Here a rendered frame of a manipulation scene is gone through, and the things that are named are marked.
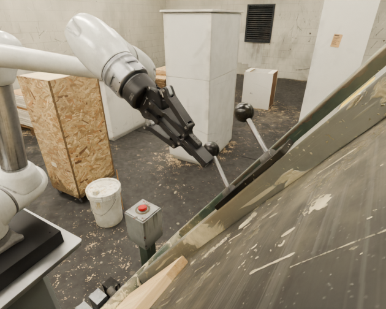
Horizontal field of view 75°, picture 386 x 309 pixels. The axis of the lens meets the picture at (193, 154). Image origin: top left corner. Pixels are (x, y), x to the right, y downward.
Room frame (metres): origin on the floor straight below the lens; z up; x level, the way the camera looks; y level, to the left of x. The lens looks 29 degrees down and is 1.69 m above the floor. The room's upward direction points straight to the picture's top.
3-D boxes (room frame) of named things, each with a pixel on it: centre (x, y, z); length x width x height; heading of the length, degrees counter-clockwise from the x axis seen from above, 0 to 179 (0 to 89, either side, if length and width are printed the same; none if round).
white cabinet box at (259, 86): (5.34, -1.40, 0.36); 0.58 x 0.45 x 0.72; 61
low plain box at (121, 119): (4.06, 1.24, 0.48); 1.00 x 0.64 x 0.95; 151
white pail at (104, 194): (1.83, 0.79, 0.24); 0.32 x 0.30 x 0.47; 151
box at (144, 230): (0.88, 0.23, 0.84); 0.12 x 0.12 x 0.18; 55
